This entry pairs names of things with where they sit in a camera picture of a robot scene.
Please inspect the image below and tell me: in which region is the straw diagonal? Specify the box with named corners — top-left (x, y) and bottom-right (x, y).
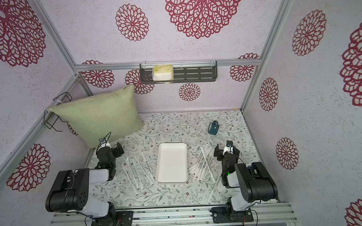
top-left (200, 146), bottom-right (215, 182)

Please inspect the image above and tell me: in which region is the white storage tray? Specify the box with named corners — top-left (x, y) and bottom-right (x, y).
top-left (155, 143), bottom-right (188, 184)

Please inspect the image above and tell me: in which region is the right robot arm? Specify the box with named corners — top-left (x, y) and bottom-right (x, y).
top-left (213, 141), bottom-right (278, 216)

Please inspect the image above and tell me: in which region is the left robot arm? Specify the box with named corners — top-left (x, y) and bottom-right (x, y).
top-left (45, 143), bottom-right (124, 221)

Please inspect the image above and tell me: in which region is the yellow white sponge box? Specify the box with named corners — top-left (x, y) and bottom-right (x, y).
top-left (152, 65), bottom-right (174, 82)

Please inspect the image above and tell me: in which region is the teal alarm clock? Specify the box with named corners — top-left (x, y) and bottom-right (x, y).
top-left (208, 120), bottom-right (220, 135)

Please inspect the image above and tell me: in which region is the wrapped straw right bundle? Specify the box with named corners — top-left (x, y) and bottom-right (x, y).
top-left (188, 146), bottom-right (215, 181)

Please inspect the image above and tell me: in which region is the green cushion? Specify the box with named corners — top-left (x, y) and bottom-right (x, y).
top-left (48, 85), bottom-right (144, 149)

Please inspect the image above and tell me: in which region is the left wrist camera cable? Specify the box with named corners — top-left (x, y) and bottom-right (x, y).
top-left (94, 131), bottom-right (113, 153)

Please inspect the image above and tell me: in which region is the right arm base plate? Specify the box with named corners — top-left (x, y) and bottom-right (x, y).
top-left (210, 207), bottom-right (254, 224)

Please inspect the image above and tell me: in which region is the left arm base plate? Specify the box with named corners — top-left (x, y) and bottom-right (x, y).
top-left (91, 211), bottom-right (134, 226)

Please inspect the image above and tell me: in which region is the black wire wall rack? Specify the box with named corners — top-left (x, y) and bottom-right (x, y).
top-left (42, 91), bottom-right (73, 132)

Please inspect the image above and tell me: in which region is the dark wall shelf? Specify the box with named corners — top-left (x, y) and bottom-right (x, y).
top-left (139, 61), bottom-right (218, 84)

